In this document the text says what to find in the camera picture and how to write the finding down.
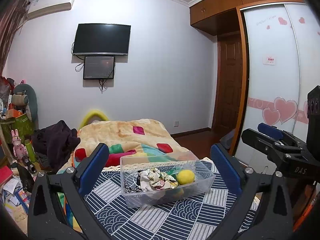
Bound black cloth with silver chain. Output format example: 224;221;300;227
124;171;142;193

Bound green yellow sponge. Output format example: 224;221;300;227
167;168;186;198

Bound brown wooden door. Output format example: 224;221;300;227
212;34;242;137

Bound green cylinder bottle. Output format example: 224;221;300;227
25;139;36;163

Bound pink rabbit figurine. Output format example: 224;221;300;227
11;129;28;161

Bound dark purple clothes pile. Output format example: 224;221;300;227
31;120;80;172

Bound blue white patterned tablecloth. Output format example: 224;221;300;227
85;160;237;239

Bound white sliding wardrobe door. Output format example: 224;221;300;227
235;3;320;176

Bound yellow felt ball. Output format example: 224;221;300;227
176;170;195;185

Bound green gift box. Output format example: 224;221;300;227
1;114;35;144

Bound clear plastic storage box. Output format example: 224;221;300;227
120;151;215;207

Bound floral patterned cloth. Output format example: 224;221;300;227
140;168;174;192

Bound colourful patchwork fleece blanket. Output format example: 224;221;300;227
57;118;201;233

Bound grey dinosaur plush toy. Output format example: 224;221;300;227
11;83;37;122

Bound brown overhead cabinets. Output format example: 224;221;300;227
190;0;302;36

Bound white air conditioner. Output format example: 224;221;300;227
27;0;74;20

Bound small wall monitor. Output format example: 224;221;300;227
83;56;115;80

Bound large wall television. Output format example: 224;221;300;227
73;23;131;55

